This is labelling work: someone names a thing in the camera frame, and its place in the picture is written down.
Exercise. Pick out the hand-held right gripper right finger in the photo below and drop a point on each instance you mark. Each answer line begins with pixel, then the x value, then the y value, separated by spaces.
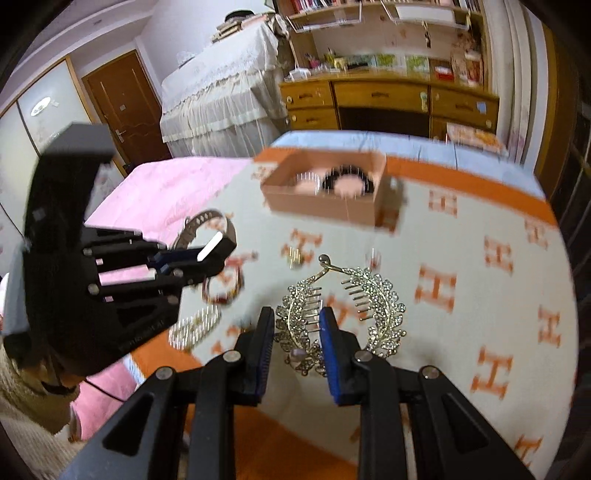
pixel 330 360

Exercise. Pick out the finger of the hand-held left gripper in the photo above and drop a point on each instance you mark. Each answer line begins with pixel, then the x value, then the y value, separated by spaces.
pixel 184 281
pixel 178 259

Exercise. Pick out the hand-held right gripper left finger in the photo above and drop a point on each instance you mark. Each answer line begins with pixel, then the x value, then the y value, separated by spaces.
pixel 264 355

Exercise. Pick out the rhinestone leaf hair comb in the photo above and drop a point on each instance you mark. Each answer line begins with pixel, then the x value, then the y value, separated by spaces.
pixel 383 300

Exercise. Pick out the pink cardboard box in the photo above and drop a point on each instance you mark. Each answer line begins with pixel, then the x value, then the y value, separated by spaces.
pixel 323 207

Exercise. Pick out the person's left forearm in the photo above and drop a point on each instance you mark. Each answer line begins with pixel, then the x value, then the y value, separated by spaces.
pixel 27 406

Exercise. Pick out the pink blanket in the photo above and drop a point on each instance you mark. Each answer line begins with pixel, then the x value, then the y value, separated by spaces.
pixel 152 194

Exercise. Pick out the small gold earring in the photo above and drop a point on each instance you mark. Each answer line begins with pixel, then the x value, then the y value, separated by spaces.
pixel 294 257

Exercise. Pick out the white sliding wardrobe door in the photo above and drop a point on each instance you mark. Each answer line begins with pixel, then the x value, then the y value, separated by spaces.
pixel 41 106

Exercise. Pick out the brown wooden door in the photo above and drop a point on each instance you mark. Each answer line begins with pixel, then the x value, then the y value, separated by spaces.
pixel 124 106

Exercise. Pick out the lace-covered furniture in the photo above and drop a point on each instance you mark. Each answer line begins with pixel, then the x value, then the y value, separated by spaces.
pixel 217 101

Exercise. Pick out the pink round puff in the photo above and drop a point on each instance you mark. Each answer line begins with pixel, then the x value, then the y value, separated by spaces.
pixel 349 186

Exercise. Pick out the orange printed white blanket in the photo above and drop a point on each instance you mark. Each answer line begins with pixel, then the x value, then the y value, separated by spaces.
pixel 461 230

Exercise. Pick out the light blue bed sheet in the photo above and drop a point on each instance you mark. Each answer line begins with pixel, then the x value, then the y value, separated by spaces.
pixel 415 145

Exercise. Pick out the pile of books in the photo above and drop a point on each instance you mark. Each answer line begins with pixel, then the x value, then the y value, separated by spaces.
pixel 235 25

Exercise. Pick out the wooden desk with drawers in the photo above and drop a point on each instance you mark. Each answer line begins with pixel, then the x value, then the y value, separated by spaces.
pixel 383 94

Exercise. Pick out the row of green picture cards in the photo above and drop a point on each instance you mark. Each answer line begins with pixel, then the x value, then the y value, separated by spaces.
pixel 383 61

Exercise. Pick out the wooden bookshelf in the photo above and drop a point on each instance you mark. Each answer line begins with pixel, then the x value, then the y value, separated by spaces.
pixel 369 41

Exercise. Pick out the small red box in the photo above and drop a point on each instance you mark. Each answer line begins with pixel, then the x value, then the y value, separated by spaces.
pixel 444 71

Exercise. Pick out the white curtain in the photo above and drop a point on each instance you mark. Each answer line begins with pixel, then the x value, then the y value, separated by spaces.
pixel 512 69

